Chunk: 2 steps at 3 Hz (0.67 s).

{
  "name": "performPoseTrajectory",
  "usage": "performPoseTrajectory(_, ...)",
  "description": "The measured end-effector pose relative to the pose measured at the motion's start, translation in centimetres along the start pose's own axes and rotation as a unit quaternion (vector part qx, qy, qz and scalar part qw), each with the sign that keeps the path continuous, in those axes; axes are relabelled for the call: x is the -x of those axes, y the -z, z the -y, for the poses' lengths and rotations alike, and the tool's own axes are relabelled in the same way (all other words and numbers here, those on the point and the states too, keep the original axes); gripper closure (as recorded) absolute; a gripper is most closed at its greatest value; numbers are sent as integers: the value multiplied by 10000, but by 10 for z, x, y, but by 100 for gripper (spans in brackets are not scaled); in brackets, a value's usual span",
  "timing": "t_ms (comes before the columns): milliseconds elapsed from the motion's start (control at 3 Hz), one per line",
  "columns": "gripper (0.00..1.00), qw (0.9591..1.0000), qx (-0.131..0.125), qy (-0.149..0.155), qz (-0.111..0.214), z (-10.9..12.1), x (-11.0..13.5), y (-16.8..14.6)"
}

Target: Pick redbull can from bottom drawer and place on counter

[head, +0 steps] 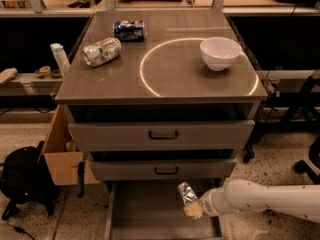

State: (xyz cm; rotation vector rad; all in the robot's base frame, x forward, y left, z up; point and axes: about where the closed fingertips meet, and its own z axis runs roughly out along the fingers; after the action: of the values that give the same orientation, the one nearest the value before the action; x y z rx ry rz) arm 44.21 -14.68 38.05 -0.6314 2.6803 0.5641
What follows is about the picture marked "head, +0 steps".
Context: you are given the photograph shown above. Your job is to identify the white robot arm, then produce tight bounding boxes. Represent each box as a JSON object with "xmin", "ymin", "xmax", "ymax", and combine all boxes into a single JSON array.
[{"xmin": 177, "ymin": 179, "xmax": 320, "ymax": 223}]

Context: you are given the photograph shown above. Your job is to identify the grey middle drawer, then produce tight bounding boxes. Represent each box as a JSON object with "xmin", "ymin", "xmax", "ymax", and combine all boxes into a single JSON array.
[{"xmin": 89, "ymin": 159, "xmax": 236, "ymax": 181}]

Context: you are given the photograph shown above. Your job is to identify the grey drawer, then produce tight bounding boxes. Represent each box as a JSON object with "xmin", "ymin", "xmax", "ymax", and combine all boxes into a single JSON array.
[
  {"xmin": 69, "ymin": 120, "xmax": 254, "ymax": 152},
  {"xmin": 104, "ymin": 180, "xmax": 225, "ymax": 240},
  {"xmin": 89, "ymin": 159, "xmax": 236, "ymax": 181}
]

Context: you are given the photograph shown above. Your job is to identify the grey bottom drawer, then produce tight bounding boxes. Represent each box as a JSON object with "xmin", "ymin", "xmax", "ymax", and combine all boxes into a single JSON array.
[{"xmin": 104, "ymin": 180, "xmax": 225, "ymax": 240}]

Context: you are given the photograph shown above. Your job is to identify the grey top drawer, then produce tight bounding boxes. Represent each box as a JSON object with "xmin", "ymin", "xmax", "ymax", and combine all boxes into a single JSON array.
[{"xmin": 69, "ymin": 120, "xmax": 254, "ymax": 152}]

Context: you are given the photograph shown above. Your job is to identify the grey drawer cabinet counter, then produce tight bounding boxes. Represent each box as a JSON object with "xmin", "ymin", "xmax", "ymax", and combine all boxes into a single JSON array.
[{"xmin": 56, "ymin": 9, "xmax": 267, "ymax": 118}]

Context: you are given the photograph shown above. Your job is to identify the blue pepsi can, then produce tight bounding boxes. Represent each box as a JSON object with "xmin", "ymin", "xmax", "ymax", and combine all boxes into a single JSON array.
[{"xmin": 113, "ymin": 20, "xmax": 145, "ymax": 41}]

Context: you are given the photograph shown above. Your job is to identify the black office chair base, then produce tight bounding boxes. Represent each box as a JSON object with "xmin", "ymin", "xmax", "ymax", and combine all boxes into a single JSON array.
[{"xmin": 293, "ymin": 137, "xmax": 320, "ymax": 186}]

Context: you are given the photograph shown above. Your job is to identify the brown cardboard box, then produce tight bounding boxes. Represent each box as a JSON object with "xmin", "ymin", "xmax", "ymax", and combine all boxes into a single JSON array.
[{"xmin": 38, "ymin": 104, "xmax": 101, "ymax": 187}]

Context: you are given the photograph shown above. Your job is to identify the white ceramic bowl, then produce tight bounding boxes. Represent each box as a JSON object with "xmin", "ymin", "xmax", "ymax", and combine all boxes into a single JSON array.
[{"xmin": 200, "ymin": 37, "xmax": 242, "ymax": 71}]

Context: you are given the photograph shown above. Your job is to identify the black backpack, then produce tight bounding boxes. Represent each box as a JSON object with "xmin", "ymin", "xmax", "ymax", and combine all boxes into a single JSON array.
[{"xmin": 0, "ymin": 141, "xmax": 59, "ymax": 220}]

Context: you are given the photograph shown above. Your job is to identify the white plastic bottle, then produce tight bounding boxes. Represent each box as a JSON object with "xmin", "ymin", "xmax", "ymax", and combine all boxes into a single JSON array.
[{"xmin": 50, "ymin": 43, "xmax": 70, "ymax": 78}]

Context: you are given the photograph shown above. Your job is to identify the small round tape rolls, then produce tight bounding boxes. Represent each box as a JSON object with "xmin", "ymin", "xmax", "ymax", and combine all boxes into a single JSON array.
[{"xmin": 34, "ymin": 66, "xmax": 62, "ymax": 79}]

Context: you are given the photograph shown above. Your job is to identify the beige block on shelf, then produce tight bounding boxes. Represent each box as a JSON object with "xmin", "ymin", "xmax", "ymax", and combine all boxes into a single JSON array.
[{"xmin": 0, "ymin": 68, "xmax": 18, "ymax": 84}]

